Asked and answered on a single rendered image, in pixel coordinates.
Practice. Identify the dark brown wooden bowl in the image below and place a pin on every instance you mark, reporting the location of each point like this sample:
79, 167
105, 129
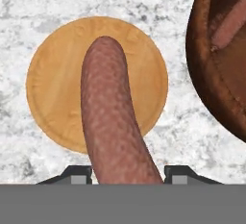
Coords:
205, 83

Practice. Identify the tan wooden plate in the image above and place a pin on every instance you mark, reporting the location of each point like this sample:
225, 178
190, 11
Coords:
54, 83

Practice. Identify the reddish brown sausage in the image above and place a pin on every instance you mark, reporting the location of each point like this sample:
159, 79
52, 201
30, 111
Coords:
110, 112
229, 27

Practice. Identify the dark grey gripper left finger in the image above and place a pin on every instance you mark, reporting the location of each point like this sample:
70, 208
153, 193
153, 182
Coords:
77, 174

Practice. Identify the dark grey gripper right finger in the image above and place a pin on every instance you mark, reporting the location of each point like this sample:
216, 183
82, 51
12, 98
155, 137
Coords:
178, 174

